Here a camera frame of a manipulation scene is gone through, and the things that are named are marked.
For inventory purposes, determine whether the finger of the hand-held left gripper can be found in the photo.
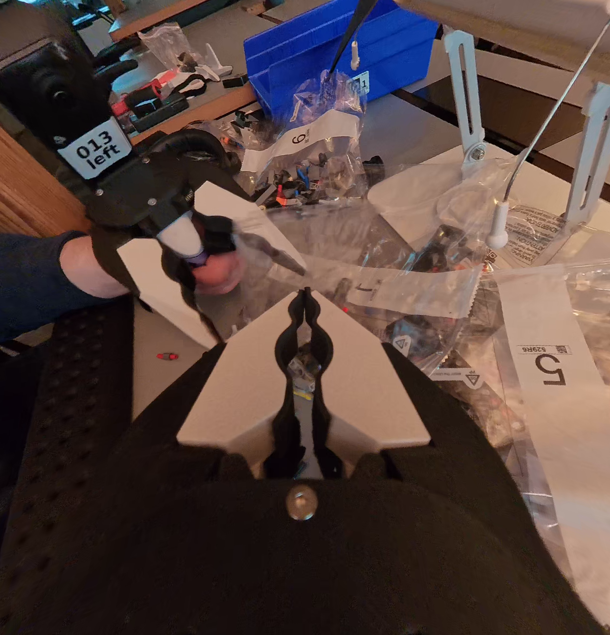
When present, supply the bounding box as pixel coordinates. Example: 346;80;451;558
193;181;305;276
118;238;221;348

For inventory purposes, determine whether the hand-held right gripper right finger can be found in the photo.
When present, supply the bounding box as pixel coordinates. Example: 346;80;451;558
306;287;431;481

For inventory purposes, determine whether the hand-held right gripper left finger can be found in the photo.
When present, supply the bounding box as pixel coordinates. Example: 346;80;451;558
177;288;308;480

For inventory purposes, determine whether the black lego subassembly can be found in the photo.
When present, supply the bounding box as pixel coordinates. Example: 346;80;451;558
230;109;266;137

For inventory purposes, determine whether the person's left hand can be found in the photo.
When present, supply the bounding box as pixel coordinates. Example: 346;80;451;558
61;235;246;298

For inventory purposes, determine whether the black rectangular device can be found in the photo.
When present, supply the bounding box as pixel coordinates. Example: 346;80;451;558
128;94;190;131

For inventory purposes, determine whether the clear bag of dark pieces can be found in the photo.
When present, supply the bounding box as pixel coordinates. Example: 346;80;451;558
239;69;371;210

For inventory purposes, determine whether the red and black tool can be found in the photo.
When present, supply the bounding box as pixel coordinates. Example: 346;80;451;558
110;69;186;117

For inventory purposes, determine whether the brown cardboard strip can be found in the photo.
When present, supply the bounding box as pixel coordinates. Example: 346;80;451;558
128;82;260;146

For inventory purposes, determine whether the wooden panel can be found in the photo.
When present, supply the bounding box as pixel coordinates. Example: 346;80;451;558
0;114;93;239

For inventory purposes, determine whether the small clear plastic bag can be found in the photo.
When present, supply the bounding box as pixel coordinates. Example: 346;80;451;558
137;22;197;70

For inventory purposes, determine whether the white pointed plastic object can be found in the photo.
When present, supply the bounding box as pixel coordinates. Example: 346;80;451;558
196;44;234;82

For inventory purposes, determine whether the dark perforated panel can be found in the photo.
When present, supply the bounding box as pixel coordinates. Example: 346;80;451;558
0;298;137;635

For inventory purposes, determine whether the blue plastic bin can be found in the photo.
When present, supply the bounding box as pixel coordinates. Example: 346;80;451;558
243;0;441;108

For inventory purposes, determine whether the clear bag with white label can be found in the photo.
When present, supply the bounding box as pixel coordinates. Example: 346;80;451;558
434;263;610;628

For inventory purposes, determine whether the white and black strap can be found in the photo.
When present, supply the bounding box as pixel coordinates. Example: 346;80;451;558
168;73;209;97

